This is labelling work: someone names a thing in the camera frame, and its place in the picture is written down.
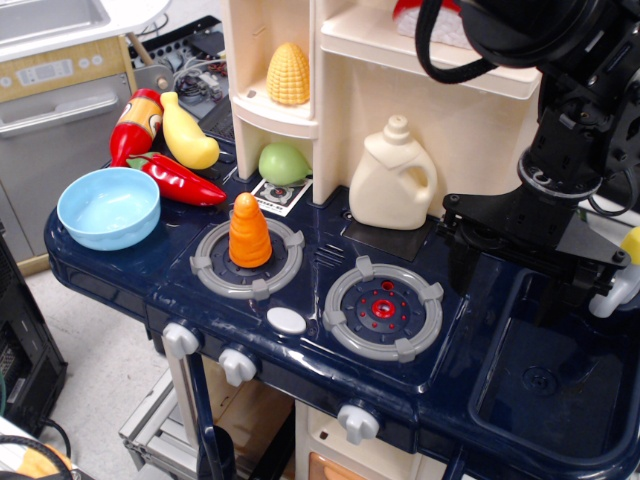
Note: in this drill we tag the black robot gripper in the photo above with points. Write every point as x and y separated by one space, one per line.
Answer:
540 232

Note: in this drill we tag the orange toy carrot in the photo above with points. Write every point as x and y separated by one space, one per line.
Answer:
249 239

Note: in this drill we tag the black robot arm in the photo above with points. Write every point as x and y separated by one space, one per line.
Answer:
588 132

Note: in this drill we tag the light blue plastic bowl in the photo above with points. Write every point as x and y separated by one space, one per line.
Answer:
110 209

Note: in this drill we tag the navy toy kitchen counter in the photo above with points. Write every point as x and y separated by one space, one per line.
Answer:
494 396

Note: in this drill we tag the grey yellow toy faucet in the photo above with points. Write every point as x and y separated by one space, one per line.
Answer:
626 281

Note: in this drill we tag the right grey stove burner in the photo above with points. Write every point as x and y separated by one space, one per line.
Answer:
383 312

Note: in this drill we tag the grey stove burner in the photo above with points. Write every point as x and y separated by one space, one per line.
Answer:
383 312
212 265

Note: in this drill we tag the cream toy detergent jug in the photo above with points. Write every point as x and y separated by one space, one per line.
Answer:
395 180

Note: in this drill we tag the right grey stove knob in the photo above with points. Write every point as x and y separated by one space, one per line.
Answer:
358 424

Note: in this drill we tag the grey stove knob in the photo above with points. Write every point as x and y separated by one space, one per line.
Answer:
179 341
238 367
358 424

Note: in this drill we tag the grey oval stove button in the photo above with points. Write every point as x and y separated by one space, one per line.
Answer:
286 321

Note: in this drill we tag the black white sticker label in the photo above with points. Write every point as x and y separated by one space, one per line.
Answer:
280 200

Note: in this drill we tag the cream toy kitchen shelf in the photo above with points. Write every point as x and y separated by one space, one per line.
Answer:
362 72

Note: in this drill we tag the red white toy sushi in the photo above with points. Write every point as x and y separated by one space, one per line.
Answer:
448 27

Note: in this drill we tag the green toy pear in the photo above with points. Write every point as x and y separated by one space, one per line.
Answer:
282 164

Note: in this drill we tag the middle grey stove knob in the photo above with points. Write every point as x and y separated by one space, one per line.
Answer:
238 367

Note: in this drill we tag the yellow toy corn cob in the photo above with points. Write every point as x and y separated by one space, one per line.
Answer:
288 77

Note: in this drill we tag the left grey stove burner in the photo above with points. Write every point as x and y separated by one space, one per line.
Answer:
212 265

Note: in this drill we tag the left grey stove knob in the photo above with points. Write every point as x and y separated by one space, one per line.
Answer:
179 341

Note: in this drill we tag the yellow toy banana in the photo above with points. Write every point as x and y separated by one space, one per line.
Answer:
184 138

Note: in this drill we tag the red toy chili pepper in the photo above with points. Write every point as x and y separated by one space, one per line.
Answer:
177 182

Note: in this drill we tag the red orange toy bottle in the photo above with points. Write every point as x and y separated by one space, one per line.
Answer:
137 126

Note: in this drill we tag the grey toy dishwasher cabinet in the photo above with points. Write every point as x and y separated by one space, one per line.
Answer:
66 76

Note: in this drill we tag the black computer case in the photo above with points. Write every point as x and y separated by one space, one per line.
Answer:
33 371

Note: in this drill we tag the aluminium frame rail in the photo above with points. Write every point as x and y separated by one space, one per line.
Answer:
155 437

